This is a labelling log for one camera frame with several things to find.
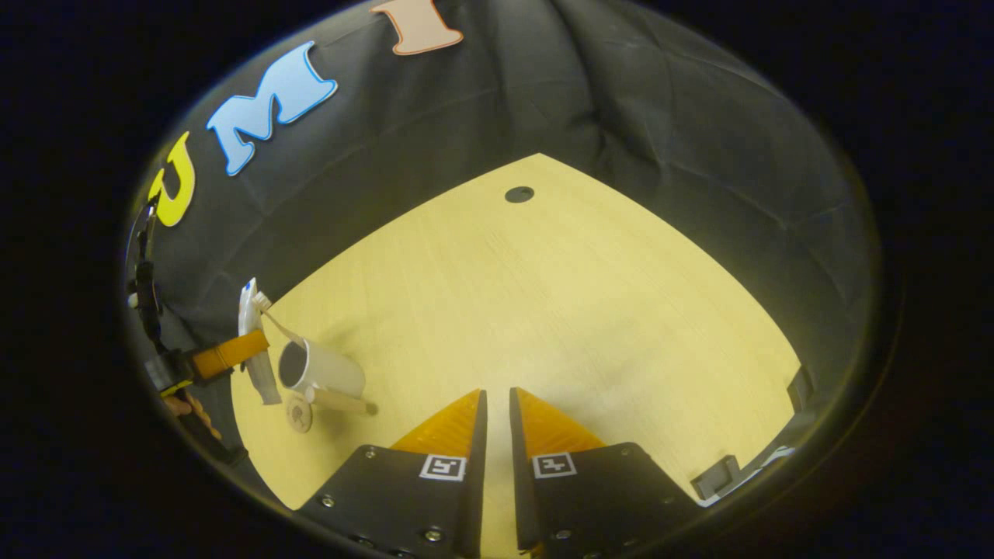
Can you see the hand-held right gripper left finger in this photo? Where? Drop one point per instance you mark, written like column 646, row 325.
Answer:
column 411, row 505

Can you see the white toothpaste tube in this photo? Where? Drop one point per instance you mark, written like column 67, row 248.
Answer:
column 248, row 310

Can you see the wooden desktop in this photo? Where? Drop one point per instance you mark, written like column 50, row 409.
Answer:
column 543, row 310

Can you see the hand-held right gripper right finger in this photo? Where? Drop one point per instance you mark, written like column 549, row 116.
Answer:
column 590, row 505

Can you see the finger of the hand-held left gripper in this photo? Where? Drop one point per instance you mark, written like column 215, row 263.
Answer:
column 229, row 353

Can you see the beige toothbrush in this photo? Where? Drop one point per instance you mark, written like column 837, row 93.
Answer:
column 276, row 322

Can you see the round wooden coaster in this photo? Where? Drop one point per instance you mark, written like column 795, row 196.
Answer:
column 299, row 414

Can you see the black backdrop cloth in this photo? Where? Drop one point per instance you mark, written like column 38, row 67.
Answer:
column 621, row 116

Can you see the black desk clamp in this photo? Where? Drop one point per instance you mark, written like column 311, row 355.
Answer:
column 716, row 475
column 800, row 388

